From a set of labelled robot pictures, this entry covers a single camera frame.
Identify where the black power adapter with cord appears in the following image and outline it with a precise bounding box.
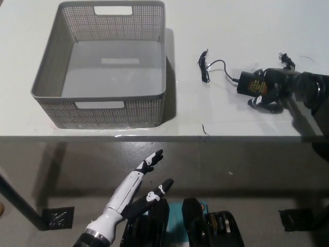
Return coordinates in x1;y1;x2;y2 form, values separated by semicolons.
197;48;296;96

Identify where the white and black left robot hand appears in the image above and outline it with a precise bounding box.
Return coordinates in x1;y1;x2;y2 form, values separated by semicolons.
85;149;175;239

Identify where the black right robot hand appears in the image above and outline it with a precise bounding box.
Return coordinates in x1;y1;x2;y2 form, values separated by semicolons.
247;67;302;114

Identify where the grey perforated plastic basket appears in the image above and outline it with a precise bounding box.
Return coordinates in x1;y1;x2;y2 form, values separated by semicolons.
30;1;167;129

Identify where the black and teal robot torso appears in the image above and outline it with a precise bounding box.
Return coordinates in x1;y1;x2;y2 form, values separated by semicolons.
122;197;245;247

